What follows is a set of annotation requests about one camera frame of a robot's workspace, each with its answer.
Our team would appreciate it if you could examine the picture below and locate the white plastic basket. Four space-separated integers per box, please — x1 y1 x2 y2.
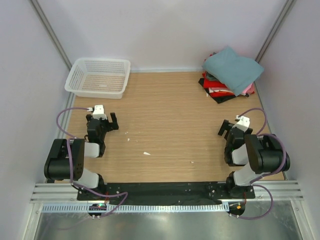
64 57 131 100

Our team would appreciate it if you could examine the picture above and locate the red folded t shirt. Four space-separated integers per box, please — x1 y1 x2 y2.
202 70 235 96

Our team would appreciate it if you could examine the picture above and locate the black folded t shirt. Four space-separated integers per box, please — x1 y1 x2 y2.
198 78 236 104

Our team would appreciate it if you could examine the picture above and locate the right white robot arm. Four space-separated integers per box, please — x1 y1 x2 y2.
214 117 291 199

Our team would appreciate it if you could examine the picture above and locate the pink folded t shirt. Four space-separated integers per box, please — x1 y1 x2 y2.
241 83 255 96

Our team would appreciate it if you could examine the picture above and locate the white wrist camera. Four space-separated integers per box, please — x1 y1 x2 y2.
87 104 108 120
233 115 250 132

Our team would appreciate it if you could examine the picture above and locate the aluminium corner post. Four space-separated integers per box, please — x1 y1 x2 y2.
29 0 72 70
255 0 297 63

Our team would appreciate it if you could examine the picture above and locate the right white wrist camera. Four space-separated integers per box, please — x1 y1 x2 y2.
233 115 250 132

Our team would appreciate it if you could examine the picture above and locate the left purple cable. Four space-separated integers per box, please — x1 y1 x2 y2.
55 106 129 217

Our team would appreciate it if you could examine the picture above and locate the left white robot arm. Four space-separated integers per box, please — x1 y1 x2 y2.
44 112 119 200

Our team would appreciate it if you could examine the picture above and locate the aluminium rail frame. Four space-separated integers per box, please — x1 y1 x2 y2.
29 95 305 204

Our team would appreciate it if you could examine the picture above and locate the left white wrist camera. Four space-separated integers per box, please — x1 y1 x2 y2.
87 104 108 120

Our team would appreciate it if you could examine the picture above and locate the grey folded t shirt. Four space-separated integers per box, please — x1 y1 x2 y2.
205 72 219 82

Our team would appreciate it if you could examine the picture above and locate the blue-grey t shirt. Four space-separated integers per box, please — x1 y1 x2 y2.
202 46 264 96

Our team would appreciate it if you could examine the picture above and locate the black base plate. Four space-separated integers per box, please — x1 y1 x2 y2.
76 181 256 207

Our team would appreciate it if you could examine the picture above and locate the left aluminium corner post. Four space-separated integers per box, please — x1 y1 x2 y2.
29 0 72 70

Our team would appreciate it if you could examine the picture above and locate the white slotted cable duct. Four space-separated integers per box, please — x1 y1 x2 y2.
41 202 229 214

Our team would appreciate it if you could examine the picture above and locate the right aluminium corner post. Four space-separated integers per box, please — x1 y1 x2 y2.
255 0 297 63

